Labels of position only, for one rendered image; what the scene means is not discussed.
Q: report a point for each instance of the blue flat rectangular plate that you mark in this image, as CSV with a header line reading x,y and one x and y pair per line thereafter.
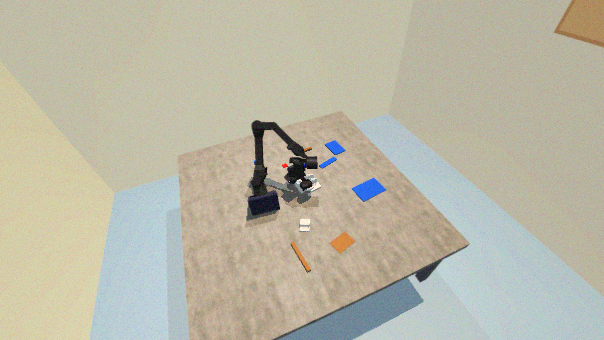
x,y
335,147

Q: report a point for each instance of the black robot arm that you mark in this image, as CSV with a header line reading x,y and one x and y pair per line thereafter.
x,y
260,171

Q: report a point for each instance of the blue flat square plate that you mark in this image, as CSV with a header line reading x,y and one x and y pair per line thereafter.
x,y
368,189

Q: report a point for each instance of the orange long flat bar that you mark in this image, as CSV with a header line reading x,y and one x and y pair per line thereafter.
x,y
301,257

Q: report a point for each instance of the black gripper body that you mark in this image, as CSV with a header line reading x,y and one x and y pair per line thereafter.
x,y
305,184

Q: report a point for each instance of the blue flat bar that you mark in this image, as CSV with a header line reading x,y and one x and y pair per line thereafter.
x,y
327,162

